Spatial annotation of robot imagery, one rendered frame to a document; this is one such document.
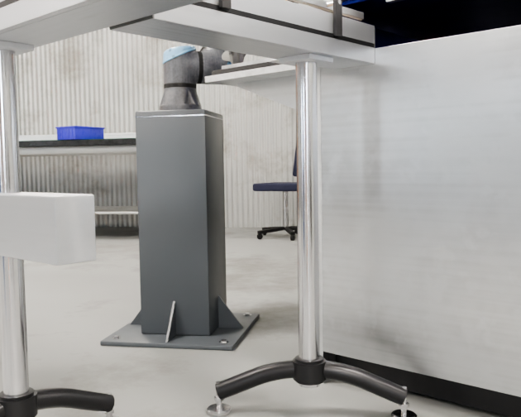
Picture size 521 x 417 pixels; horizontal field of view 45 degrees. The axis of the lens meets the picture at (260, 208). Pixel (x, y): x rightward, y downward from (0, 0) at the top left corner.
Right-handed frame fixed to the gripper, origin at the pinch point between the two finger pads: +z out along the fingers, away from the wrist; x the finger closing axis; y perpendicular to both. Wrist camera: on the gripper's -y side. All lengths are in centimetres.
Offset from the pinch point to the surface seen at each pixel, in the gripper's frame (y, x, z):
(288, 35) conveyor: -59, 46, 6
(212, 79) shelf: 0.3, 11.0, 5.2
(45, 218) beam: -42, 93, 41
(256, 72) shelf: -18.3, 11.0, 5.1
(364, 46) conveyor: -59, 17, 5
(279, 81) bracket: -19.5, 2.5, 7.1
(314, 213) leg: -55, 33, 44
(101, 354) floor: 29, 36, 91
